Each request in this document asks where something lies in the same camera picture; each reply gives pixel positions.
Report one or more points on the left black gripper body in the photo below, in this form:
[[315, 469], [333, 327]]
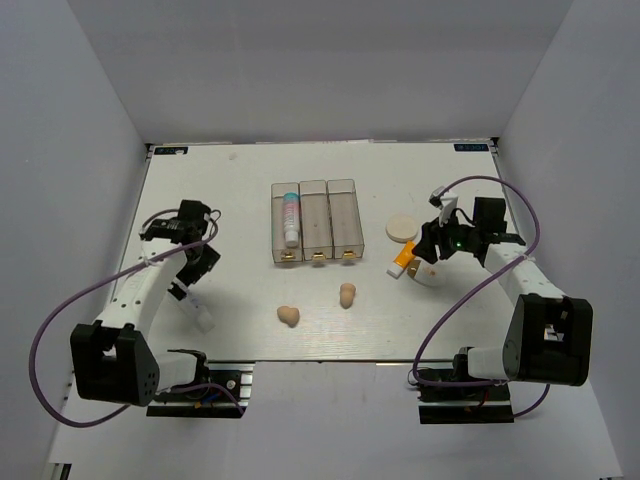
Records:
[[198, 265]]

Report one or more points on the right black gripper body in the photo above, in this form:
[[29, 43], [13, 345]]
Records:
[[461, 235]]

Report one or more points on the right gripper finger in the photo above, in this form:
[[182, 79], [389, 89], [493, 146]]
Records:
[[447, 248], [425, 248]]

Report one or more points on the white tube blue logo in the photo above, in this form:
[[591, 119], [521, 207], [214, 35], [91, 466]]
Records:
[[197, 312]]

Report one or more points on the white tube pink blue print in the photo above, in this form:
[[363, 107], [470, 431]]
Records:
[[291, 219]]

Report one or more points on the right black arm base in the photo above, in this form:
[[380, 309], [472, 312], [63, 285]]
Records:
[[464, 406]]

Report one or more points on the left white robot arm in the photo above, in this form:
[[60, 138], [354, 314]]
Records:
[[113, 358]]

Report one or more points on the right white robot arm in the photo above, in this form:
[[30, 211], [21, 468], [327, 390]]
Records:
[[549, 335]]

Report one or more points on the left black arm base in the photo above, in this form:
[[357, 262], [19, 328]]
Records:
[[236, 379]]

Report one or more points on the right beige makeup sponge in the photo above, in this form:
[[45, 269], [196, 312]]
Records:
[[347, 294]]

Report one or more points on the beige makeup sponge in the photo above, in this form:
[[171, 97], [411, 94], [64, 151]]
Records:
[[288, 315], [347, 294]]

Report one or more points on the left beige makeup sponge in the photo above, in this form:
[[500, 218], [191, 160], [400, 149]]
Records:
[[288, 315]]

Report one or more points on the round cream powder puff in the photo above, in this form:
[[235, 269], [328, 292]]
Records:
[[401, 228]]

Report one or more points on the white oval compact case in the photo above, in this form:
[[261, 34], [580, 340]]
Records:
[[426, 274]]

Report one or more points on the orange tube white cap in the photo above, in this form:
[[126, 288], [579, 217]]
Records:
[[402, 260]]

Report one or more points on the right clear organizer bin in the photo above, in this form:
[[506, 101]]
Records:
[[347, 233]]

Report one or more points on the clear organizer bin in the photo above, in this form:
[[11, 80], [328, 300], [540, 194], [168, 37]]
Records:
[[315, 221], [280, 253], [347, 233]]

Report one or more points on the left clear organizer bin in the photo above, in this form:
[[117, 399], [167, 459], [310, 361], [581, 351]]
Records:
[[280, 253]]

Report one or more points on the middle clear organizer bin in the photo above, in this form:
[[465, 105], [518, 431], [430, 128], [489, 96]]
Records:
[[315, 221]]

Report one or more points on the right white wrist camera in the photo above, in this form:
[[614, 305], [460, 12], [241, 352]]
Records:
[[445, 201]]

